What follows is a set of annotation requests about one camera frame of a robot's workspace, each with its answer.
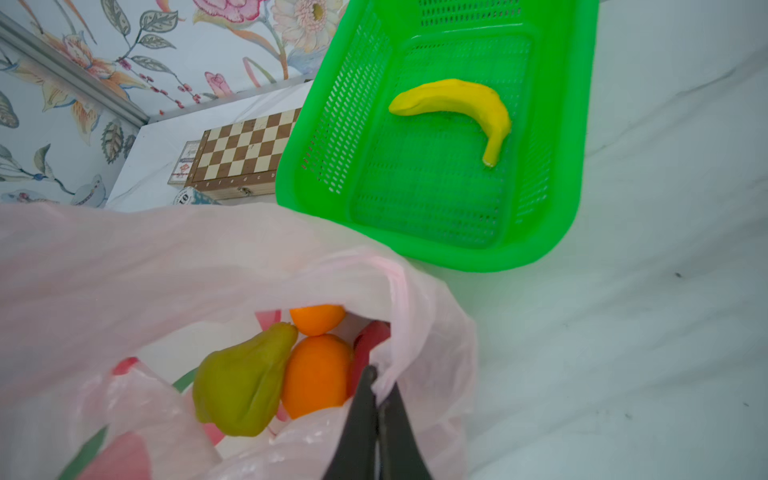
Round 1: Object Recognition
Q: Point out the pink plastic bag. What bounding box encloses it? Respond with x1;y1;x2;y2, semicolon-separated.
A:
1;202;477;479

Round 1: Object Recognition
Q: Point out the green pear fruit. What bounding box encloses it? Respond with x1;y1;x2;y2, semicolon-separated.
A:
192;322;298;437

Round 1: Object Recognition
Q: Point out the wooden chessboard box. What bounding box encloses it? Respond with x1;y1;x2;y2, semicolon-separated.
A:
185;108;301;200

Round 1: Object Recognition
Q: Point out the red dragon fruit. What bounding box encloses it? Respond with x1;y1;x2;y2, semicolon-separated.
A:
347;321;391;397

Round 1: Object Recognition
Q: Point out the small card box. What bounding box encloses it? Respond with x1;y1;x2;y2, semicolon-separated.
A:
168;140;200;186

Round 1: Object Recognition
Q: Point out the orange fruit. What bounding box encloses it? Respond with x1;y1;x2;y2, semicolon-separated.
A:
289;305;346;337
281;334;353;420

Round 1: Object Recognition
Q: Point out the green plastic basket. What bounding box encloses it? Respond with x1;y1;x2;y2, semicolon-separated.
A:
276;1;599;272

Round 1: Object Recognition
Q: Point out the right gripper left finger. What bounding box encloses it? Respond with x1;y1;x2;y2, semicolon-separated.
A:
322;365;378;480

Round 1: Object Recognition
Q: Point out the yellow banana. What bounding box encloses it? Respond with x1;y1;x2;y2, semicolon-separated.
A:
388;79;512;168

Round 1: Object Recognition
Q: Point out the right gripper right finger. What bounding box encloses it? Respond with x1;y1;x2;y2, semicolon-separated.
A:
378;384;432;480

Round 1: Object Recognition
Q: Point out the left aluminium corner post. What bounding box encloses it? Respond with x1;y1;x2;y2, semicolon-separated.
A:
1;13;149;128

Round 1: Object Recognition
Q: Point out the small blue white cup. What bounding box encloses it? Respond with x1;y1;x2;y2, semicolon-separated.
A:
173;187;219;205

